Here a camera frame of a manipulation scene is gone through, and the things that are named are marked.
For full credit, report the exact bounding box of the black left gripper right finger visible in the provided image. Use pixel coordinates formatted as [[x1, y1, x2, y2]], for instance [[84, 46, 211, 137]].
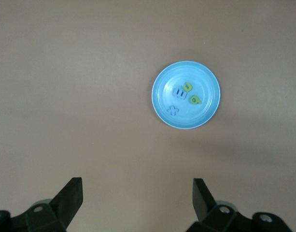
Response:
[[187, 178, 293, 232]]

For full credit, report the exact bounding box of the blue foam letter x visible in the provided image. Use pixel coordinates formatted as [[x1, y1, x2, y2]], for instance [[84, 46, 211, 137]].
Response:
[[167, 105, 180, 116]]

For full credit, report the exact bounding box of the blue foam letter m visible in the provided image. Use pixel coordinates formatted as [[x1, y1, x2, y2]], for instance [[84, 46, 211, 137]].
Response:
[[173, 87, 188, 101]]

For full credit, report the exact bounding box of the green foam letter b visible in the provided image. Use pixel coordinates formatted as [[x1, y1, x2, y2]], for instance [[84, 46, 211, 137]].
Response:
[[188, 95, 202, 105]]

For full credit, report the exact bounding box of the brown table cover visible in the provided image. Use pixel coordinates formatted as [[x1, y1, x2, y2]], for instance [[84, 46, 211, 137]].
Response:
[[0, 0, 296, 232]]

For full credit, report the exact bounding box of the blue plate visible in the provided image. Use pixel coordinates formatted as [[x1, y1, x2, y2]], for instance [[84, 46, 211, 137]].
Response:
[[151, 61, 222, 131]]

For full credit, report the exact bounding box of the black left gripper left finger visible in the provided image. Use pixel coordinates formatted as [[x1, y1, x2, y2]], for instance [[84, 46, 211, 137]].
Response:
[[0, 177, 83, 232]]

